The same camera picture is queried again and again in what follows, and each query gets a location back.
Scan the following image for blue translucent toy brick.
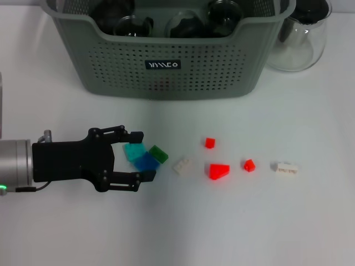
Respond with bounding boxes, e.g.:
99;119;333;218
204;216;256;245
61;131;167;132
132;152;160;172

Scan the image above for long white toy brick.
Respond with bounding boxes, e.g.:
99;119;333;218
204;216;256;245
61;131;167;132
270;161;302;176

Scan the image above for cyan translucent toy brick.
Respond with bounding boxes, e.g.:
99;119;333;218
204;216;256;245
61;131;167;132
123;142;147;162

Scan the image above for glass carafe with black lid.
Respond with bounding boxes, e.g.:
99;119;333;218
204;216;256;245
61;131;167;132
266;0;333;73

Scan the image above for grey-green perforated storage bin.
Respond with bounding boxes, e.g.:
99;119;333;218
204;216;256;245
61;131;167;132
41;0;297;101

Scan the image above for left arm cable with connector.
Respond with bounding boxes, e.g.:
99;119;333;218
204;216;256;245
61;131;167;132
0;129;53;196

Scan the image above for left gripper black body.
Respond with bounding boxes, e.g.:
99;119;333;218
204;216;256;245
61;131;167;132
32;127;116;192

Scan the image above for glass teacup black sleeve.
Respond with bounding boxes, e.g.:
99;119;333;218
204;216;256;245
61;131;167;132
113;16;155;38
206;0;242;37
164;10;207;39

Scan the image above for red wedge toy brick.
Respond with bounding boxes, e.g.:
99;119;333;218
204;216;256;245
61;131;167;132
204;162;231;181

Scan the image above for green toy brick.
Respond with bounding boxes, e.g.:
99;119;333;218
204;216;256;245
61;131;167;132
148;145;169;164

